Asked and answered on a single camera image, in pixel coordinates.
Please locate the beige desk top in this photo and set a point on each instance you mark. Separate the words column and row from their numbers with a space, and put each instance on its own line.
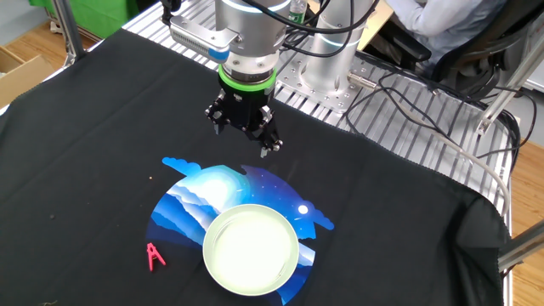
column 374, row 27

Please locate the clear bottle with green label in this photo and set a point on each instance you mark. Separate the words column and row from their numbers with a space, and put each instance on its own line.
column 297, row 13

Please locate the pale green round plate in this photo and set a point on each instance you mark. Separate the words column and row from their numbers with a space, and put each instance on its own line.
column 251, row 251

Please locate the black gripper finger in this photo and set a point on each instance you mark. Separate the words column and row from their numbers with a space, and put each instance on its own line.
column 217, row 115
column 268, row 136

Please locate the aluminium frame post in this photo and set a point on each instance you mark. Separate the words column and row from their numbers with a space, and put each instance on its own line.
column 68, row 30
column 523, row 246
column 501, row 98

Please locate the green fabric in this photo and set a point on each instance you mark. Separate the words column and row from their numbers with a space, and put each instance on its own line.
column 102, row 17

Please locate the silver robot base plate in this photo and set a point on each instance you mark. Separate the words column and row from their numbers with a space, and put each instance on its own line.
column 340, row 100

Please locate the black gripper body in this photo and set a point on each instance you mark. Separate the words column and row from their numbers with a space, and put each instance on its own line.
column 244, row 108

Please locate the seated person in light shirt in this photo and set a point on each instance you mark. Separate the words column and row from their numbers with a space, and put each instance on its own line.
column 442, row 21

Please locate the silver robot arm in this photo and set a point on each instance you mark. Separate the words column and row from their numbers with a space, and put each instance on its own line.
column 251, row 34

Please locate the open cardboard box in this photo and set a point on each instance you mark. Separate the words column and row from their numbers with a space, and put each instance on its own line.
column 21, row 81

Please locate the silver wrist camera bar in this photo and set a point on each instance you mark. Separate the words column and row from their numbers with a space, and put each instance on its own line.
column 195, row 38

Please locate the black office chair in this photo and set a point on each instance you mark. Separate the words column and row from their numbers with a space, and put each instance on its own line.
column 489, row 55

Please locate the pink plastic clamp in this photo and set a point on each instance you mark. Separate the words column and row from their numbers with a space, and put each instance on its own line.
column 150, row 248

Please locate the tan thread scrap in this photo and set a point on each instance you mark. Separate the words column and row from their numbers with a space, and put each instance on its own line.
column 50, row 303

